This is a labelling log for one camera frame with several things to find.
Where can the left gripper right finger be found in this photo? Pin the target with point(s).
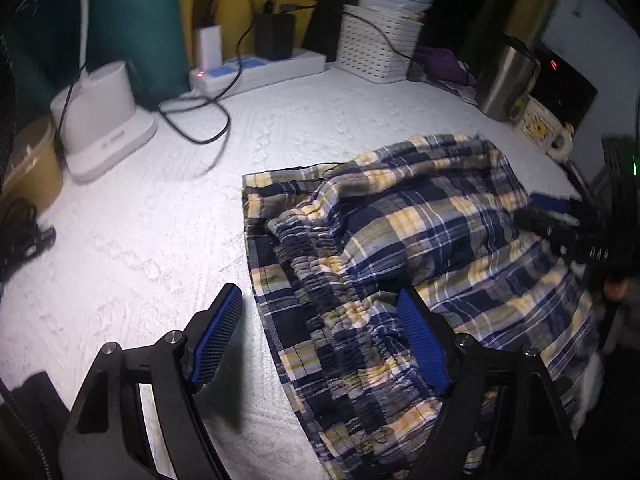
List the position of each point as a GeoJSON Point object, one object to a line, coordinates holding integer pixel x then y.
{"type": "Point", "coordinates": [505, 398]}

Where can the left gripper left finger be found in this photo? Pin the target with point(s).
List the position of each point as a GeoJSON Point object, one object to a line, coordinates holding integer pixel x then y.
{"type": "Point", "coordinates": [106, 438]}

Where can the blue plaid pants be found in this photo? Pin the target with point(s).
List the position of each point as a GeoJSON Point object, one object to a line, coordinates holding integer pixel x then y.
{"type": "Point", "coordinates": [330, 246]}

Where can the cream bear mug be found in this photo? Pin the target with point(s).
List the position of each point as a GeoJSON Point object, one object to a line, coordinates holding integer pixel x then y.
{"type": "Point", "coordinates": [551, 136]}

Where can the black monitor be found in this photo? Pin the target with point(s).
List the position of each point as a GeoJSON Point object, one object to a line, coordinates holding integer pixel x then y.
{"type": "Point", "coordinates": [561, 89]}

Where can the stainless steel tumbler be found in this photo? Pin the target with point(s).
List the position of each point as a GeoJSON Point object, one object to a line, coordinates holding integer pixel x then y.
{"type": "Point", "coordinates": [510, 76]}

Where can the white textured tablecloth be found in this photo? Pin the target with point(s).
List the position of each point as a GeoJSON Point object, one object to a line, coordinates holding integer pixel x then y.
{"type": "Point", "coordinates": [144, 247]}

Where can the purple plush toy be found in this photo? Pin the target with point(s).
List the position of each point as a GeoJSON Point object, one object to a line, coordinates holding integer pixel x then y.
{"type": "Point", "coordinates": [442, 65]}

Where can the brown round container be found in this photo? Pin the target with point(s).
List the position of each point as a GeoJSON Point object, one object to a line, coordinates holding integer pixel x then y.
{"type": "Point", "coordinates": [34, 172]}

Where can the white perforated basket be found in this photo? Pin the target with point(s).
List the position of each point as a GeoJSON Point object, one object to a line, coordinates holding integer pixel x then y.
{"type": "Point", "coordinates": [375, 46]}

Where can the white desk lamp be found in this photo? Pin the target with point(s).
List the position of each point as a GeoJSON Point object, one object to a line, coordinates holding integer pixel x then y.
{"type": "Point", "coordinates": [96, 117]}

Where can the white power strip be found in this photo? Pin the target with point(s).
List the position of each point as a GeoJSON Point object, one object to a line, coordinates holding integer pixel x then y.
{"type": "Point", "coordinates": [228, 80]}

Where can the black power adapter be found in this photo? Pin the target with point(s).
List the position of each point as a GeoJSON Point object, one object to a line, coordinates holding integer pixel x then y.
{"type": "Point", "coordinates": [274, 36]}

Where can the white charger plug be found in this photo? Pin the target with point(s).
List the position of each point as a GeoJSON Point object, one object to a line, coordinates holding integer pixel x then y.
{"type": "Point", "coordinates": [207, 47]}

